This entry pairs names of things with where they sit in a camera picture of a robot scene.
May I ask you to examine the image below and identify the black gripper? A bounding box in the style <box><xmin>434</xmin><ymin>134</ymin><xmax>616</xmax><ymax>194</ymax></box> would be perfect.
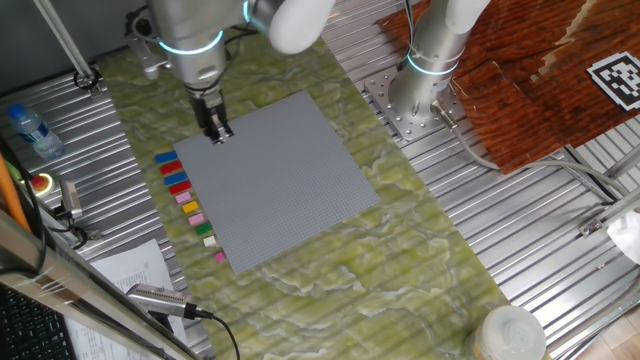
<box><xmin>191</xmin><ymin>93</ymin><xmax>235</xmax><ymax>145</ymax></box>

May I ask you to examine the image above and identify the grey Lego baseplate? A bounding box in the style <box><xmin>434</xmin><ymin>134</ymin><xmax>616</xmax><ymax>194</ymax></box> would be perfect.
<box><xmin>172</xmin><ymin>90</ymin><xmax>381</xmax><ymax>275</ymax></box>

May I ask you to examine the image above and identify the printed white paper sheet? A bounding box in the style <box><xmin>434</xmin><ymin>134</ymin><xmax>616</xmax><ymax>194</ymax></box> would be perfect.
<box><xmin>64</xmin><ymin>238</ymin><xmax>189</xmax><ymax>360</ymax></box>

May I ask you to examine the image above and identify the aluminium diagonal strut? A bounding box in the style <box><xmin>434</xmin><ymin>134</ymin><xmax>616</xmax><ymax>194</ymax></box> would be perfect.
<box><xmin>32</xmin><ymin>0</ymin><xmax>101</xmax><ymax>94</ymax></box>

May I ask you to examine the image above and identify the clear plastic water bottle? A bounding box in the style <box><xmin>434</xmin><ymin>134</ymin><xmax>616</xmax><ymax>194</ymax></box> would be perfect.
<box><xmin>6</xmin><ymin>103</ymin><xmax>65</xmax><ymax>161</ymax></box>

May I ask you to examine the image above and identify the red emergency stop button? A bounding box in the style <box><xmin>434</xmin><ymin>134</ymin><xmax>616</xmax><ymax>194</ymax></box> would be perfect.
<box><xmin>27</xmin><ymin>172</ymin><xmax>55</xmax><ymax>198</ymax></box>

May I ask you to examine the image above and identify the green marble pattern mat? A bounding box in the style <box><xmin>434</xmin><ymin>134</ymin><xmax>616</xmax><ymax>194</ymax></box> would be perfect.
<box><xmin>97</xmin><ymin>34</ymin><xmax>551</xmax><ymax>360</ymax></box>

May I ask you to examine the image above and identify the orange pole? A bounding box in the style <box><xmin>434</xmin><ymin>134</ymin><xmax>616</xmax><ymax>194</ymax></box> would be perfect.
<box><xmin>0</xmin><ymin>152</ymin><xmax>31</xmax><ymax>232</ymax></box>

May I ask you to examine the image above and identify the black keyboard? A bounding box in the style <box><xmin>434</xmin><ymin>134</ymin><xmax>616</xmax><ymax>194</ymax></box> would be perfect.
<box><xmin>0</xmin><ymin>284</ymin><xmax>79</xmax><ymax>360</ymax></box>

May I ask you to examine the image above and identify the brown wood grain board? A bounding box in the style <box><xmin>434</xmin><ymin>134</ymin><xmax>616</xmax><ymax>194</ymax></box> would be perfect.
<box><xmin>375</xmin><ymin>0</ymin><xmax>640</xmax><ymax>175</ymax></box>

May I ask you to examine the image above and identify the white plastic container lid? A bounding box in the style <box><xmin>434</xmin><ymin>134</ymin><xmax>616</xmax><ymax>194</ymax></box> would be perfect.
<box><xmin>472</xmin><ymin>304</ymin><xmax>548</xmax><ymax>360</ymax></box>

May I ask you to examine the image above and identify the black white fiducial marker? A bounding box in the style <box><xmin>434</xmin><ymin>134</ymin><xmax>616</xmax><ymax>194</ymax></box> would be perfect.
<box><xmin>586</xmin><ymin>51</ymin><xmax>640</xmax><ymax>112</ymax></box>

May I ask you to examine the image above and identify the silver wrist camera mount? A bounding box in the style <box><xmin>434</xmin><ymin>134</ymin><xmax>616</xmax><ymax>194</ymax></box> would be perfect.
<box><xmin>127</xmin><ymin>34</ymin><xmax>169</xmax><ymax>81</ymax></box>

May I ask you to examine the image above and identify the black cable loop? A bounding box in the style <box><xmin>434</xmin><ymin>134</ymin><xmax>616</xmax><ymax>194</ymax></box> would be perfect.
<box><xmin>73</xmin><ymin>67</ymin><xmax>104</xmax><ymax>92</ymax></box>

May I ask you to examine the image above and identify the grey switch box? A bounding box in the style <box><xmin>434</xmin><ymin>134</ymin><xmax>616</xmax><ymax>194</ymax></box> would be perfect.
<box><xmin>58</xmin><ymin>179</ymin><xmax>84</xmax><ymax>220</ymax></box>

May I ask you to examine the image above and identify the black switch box cable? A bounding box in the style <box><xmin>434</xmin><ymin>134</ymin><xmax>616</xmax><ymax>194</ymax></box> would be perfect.
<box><xmin>29</xmin><ymin>189</ymin><xmax>101</xmax><ymax>251</ymax></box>

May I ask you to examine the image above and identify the silver camera device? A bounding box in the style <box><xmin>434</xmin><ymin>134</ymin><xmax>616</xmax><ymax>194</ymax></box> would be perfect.
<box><xmin>125</xmin><ymin>283</ymin><xmax>199</xmax><ymax>321</ymax></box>

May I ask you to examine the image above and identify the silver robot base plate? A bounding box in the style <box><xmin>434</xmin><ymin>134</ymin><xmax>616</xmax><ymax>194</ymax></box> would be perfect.
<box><xmin>363</xmin><ymin>67</ymin><xmax>469</xmax><ymax>143</ymax></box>

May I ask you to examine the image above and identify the black camera cable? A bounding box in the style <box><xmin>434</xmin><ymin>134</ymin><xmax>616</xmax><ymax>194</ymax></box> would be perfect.
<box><xmin>192</xmin><ymin>308</ymin><xmax>241</xmax><ymax>360</ymax></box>

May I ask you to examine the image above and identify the grey frame bar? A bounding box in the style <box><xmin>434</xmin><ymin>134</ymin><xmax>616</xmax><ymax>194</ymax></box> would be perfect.
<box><xmin>0</xmin><ymin>207</ymin><xmax>201</xmax><ymax>360</ymax></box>

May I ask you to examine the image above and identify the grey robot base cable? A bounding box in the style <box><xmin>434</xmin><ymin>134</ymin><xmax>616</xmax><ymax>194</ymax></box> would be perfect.
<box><xmin>430</xmin><ymin>99</ymin><xmax>631</xmax><ymax>199</ymax></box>

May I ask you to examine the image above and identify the aluminium profile with bracket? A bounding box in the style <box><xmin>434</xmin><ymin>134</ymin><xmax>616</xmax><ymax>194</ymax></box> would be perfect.
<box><xmin>577</xmin><ymin>144</ymin><xmax>640</xmax><ymax>239</ymax></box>

